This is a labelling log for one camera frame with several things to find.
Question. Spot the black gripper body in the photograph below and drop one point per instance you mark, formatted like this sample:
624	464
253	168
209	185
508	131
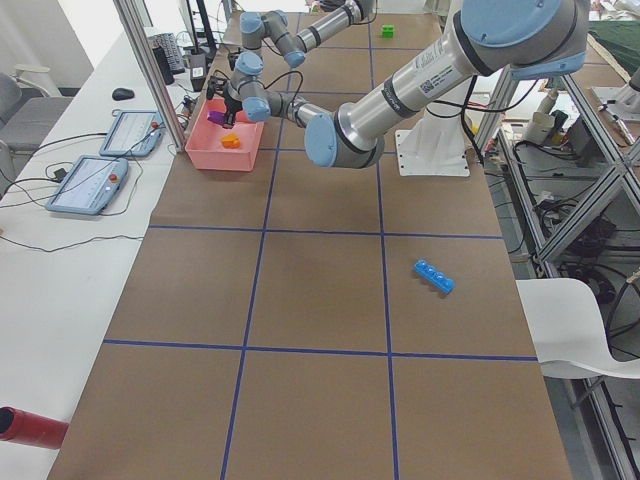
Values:
232	103

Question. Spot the purple block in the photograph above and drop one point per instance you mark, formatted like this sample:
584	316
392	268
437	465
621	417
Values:
216	117

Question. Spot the orange block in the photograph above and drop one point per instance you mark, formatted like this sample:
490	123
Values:
230	141

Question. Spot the green block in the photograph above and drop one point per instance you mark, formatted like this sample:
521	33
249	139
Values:
387	31

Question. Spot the long blue block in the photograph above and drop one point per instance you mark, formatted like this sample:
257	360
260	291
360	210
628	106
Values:
434	276

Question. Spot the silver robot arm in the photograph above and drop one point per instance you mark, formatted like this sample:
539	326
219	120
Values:
300	30
535	39

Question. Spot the pink plastic box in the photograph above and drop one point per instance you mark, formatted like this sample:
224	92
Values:
210	146

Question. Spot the black keyboard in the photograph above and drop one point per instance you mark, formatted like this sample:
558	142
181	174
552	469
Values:
168	43

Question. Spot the far teach pendant tablet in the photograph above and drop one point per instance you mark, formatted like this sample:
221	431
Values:
134	133

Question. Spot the teach pendant tablet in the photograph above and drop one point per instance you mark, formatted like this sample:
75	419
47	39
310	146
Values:
134	133
89	186

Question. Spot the black computer mouse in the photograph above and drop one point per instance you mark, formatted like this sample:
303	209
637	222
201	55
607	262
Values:
121	94

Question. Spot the near teach pendant tablet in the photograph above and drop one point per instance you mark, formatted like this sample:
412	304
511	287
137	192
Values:
89	186

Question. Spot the grey office chair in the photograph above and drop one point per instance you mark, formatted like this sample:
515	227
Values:
28	113

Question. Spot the red bottle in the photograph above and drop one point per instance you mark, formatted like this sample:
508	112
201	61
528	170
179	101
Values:
27	428

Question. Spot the white chair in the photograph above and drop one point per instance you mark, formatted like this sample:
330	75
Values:
567	331

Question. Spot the aluminium frame post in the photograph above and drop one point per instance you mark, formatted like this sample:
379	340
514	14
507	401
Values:
134	29

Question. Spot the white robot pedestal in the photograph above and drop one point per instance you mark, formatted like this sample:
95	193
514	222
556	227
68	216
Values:
435	145

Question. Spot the aluminium side frame rack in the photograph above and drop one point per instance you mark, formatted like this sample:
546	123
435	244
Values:
570	208

